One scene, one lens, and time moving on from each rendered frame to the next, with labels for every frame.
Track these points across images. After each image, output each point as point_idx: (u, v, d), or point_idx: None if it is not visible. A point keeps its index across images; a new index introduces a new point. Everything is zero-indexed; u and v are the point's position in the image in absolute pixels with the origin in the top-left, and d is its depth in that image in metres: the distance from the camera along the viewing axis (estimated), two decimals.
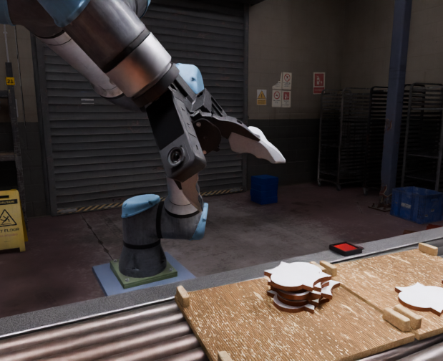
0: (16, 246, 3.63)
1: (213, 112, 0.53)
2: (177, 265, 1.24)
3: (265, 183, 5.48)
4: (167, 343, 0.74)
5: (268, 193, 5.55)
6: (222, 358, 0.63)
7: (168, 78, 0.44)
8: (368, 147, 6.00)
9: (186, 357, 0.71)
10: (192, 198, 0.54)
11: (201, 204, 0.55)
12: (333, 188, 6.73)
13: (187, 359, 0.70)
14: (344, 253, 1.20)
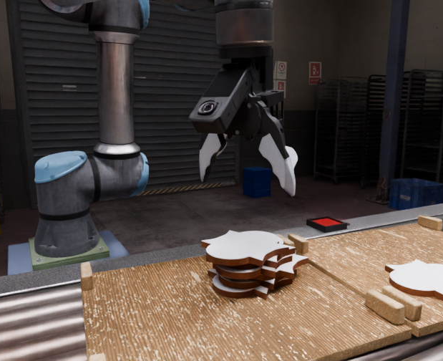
0: None
1: (274, 114, 0.54)
2: (114, 245, 0.99)
3: (258, 175, 5.23)
4: (39, 342, 0.49)
5: (261, 186, 5.29)
6: None
7: (255, 51, 0.46)
8: (366, 139, 5.75)
9: None
10: (202, 164, 0.56)
11: (205, 175, 0.56)
12: None
13: None
14: (324, 228, 0.95)
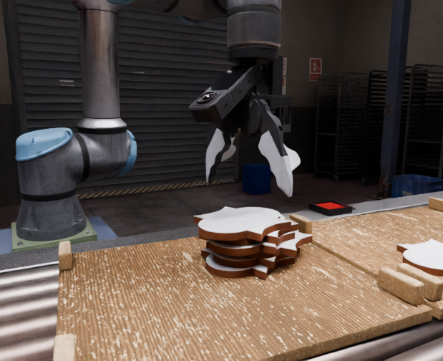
0: None
1: (280, 119, 0.55)
2: (104, 230, 0.92)
3: (258, 171, 5.16)
4: (4, 324, 0.43)
5: (261, 183, 5.23)
6: (55, 347, 0.32)
7: (259, 51, 0.49)
8: (367, 135, 5.69)
9: (20, 347, 0.39)
10: (207, 163, 0.57)
11: (210, 175, 0.57)
12: None
13: (21, 352, 0.39)
14: (328, 211, 0.88)
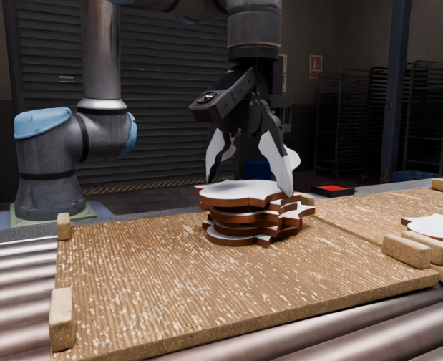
0: None
1: (280, 119, 0.55)
2: (103, 212, 0.92)
3: (258, 168, 5.15)
4: (1, 288, 0.42)
5: (261, 180, 5.22)
6: (52, 299, 0.31)
7: (259, 51, 0.49)
8: (368, 132, 5.68)
9: (17, 307, 0.38)
10: (208, 163, 0.57)
11: (210, 174, 0.57)
12: (330, 176, 6.41)
13: (18, 311, 0.38)
14: (330, 193, 0.87)
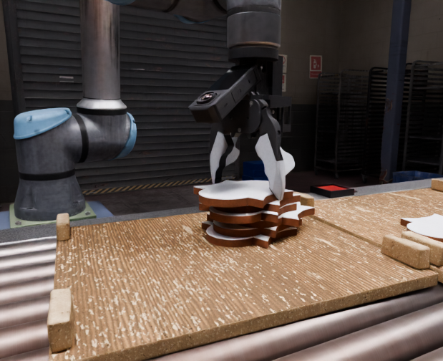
0: None
1: (280, 119, 0.55)
2: (103, 213, 0.91)
3: (258, 168, 5.15)
4: (0, 289, 0.42)
5: (261, 180, 5.22)
6: (51, 299, 0.31)
7: (259, 51, 0.49)
8: (368, 132, 5.68)
9: (16, 308, 0.38)
10: (212, 167, 0.57)
11: (215, 179, 0.57)
12: (330, 176, 6.41)
13: (17, 312, 0.38)
14: (329, 193, 0.87)
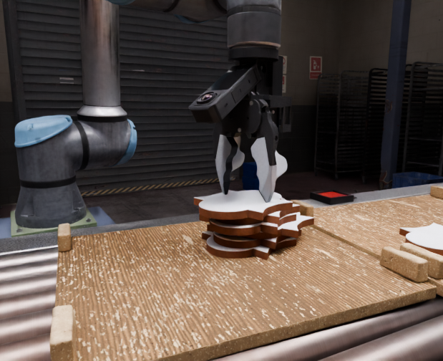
0: None
1: (280, 119, 0.55)
2: (104, 219, 0.92)
3: None
4: (2, 301, 0.42)
5: None
6: (54, 317, 0.31)
7: (259, 51, 0.49)
8: (368, 133, 5.68)
9: (18, 322, 0.38)
10: (220, 172, 0.56)
11: (224, 183, 0.56)
12: None
13: (19, 326, 0.38)
14: (329, 200, 0.88)
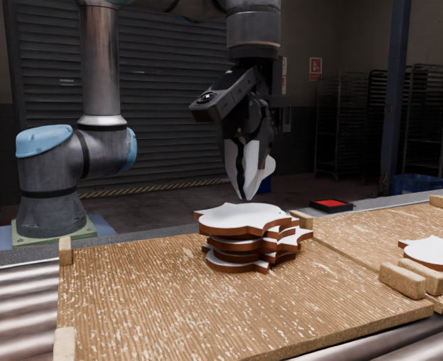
0: None
1: (280, 119, 0.55)
2: (104, 227, 0.92)
3: None
4: (4, 319, 0.43)
5: (261, 182, 5.23)
6: (55, 340, 0.32)
7: (258, 51, 0.49)
8: (367, 135, 5.69)
9: (20, 341, 0.39)
10: (232, 177, 0.54)
11: (239, 186, 0.54)
12: (330, 178, 6.42)
13: (21, 345, 0.38)
14: (328, 208, 0.88)
